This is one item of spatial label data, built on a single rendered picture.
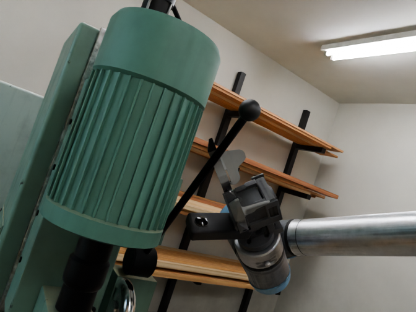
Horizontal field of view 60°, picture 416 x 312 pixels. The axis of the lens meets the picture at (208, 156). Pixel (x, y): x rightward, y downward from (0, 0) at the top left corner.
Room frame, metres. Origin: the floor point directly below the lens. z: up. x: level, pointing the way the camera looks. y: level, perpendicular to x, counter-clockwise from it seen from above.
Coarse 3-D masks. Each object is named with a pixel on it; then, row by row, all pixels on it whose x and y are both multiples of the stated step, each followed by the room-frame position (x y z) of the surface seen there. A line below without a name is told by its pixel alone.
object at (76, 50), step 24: (72, 48) 0.65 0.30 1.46; (72, 72) 0.65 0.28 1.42; (48, 96) 0.72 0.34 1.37; (72, 96) 0.66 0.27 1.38; (48, 120) 0.65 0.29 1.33; (48, 144) 0.66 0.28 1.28; (24, 168) 0.67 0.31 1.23; (24, 192) 0.65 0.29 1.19; (0, 216) 0.78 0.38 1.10; (24, 216) 0.66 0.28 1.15; (0, 240) 0.65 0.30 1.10; (0, 264) 0.65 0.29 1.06; (0, 288) 0.66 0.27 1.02
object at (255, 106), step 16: (240, 112) 0.55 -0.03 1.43; (256, 112) 0.54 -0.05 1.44; (240, 128) 0.56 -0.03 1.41; (224, 144) 0.58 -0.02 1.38; (208, 160) 0.60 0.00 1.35; (192, 192) 0.63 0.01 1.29; (176, 208) 0.65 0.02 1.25; (128, 256) 0.72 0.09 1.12; (144, 256) 0.71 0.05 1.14; (128, 272) 0.71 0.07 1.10; (144, 272) 0.71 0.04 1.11
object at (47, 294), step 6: (42, 288) 0.59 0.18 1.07; (48, 288) 0.59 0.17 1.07; (54, 288) 0.60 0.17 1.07; (60, 288) 0.61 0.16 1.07; (42, 294) 0.58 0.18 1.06; (48, 294) 0.57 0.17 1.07; (54, 294) 0.58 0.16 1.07; (42, 300) 0.57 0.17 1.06; (48, 300) 0.55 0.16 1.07; (54, 300) 0.56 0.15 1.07; (36, 306) 0.59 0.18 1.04; (42, 306) 0.55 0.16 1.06; (48, 306) 0.54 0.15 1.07; (54, 306) 0.54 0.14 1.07
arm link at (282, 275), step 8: (280, 264) 0.71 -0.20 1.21; (288, 264) 0.78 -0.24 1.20; (248, 272) 0.73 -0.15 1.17; (256, 272) 0.70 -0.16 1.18; (264, 272) 0.70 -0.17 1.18; (272, 272) 0.70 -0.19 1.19; (280, 272) 0.72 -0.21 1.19; (288, 272) 0.76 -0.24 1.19; (256, 280) 0.73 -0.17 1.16; (264, 280) 0.72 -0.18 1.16; (272, 280) 0.72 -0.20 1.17; (280, 280) 0.73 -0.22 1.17; (288, 280) 0.77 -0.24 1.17; (256, 288) 0.76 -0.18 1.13; (264, 288) 0.75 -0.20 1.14; (272, 288) 0.74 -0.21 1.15; (280, 288) 0.75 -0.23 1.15
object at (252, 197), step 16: (256, 176) 0.63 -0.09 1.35; (240, 192) 0.62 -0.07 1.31; (256, 192) 0.61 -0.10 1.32; (272, 192) 0.61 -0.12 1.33; (272, 208) 0.60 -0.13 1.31; (256, 224) 0.61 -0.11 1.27; (272, 224) 0.65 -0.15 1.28; (240, 240) 0.68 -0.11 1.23; (256, 240) 0.66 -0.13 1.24; (272, 240) 0.67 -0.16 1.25
